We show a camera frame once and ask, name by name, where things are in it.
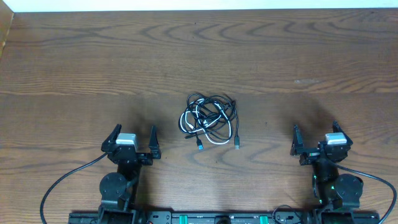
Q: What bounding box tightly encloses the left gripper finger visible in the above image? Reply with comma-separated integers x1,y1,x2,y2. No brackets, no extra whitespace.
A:
149,126,161,159
101,124,122,152

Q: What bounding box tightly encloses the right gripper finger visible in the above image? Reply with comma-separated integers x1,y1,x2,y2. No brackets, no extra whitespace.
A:
290,125,304,156
332,120,353,146

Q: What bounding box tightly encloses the black USB cable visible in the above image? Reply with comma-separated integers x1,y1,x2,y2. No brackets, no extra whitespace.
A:
178,93,241,150

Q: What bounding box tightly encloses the white USB cable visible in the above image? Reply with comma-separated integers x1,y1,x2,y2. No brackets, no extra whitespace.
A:
180,98,233,146

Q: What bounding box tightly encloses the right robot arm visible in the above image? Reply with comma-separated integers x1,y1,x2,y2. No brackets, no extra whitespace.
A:
290,121,363,223

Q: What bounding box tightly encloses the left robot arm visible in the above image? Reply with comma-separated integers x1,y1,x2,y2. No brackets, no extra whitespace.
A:
98,124,162,223

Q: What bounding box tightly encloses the wooden side panel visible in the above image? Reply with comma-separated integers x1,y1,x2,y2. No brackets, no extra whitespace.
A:
0,0,14,55

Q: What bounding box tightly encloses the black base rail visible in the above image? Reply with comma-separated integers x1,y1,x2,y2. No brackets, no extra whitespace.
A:
67,210,381,224

